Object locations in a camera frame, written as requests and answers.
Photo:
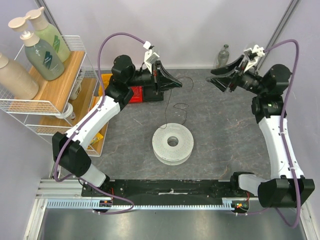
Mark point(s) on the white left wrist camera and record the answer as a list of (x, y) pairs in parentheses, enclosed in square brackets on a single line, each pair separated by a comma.
[(150, 56)]

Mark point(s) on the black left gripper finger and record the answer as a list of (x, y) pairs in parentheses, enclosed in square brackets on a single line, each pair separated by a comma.
[(164, 77), (166, 87)]

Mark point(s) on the yellow parts bin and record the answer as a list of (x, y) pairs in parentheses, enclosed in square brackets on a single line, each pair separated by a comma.
[(105, 79)]

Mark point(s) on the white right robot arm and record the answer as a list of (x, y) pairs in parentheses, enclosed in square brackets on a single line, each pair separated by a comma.
[(287, 186)]

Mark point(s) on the white perforated cable spool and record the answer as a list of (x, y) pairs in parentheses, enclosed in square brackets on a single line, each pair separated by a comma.
[(172, 144)]

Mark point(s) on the white wire wooden shelf rack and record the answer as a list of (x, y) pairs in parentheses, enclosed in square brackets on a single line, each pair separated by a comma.
[(39, 114)]

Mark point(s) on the red parts bin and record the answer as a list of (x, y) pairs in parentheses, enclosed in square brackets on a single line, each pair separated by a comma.
[(137, 94)]

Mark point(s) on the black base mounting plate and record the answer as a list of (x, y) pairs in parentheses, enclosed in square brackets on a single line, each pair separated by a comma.
[(136, 188)]

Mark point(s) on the beige pump bottle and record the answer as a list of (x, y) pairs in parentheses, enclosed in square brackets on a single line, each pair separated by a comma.
[(15, 78)]

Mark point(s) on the clear glass bottle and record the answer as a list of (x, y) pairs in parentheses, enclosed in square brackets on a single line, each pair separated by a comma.
[(223, 56)]

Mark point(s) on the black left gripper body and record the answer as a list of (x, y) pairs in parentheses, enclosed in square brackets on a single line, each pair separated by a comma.
[(143, 77)]

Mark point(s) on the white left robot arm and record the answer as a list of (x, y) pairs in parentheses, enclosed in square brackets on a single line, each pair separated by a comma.
[(69, 149)]

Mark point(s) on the white paper cup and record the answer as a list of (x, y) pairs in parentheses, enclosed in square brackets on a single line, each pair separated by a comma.
[(68, 113)]

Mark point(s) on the black parts bin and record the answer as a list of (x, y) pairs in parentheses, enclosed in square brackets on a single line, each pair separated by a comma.
[(152, 93)]

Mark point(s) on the yellow snack packet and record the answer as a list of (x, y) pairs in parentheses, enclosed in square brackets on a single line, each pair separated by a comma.
[(95, 139)]

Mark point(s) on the white yogurt cup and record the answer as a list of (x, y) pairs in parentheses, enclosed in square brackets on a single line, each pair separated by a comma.
[(76, 88)]

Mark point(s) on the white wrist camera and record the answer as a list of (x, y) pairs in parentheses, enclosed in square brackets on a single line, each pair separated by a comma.
[(253, 54), (150, 56)]

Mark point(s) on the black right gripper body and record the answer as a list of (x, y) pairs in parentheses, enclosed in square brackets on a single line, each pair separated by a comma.
[(235, 78)]

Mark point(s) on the light green pump bottle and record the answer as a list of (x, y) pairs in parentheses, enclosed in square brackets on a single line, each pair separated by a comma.
[(46, 31)]

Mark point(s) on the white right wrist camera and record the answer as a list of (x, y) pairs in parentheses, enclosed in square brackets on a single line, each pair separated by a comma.
[(253, 54)]

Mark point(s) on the grey-green pump bottle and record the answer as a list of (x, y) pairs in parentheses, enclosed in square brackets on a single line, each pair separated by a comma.
[(38, 51)]

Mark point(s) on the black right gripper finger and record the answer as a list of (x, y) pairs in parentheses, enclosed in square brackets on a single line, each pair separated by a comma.
[(222, 83), (228, 67)]

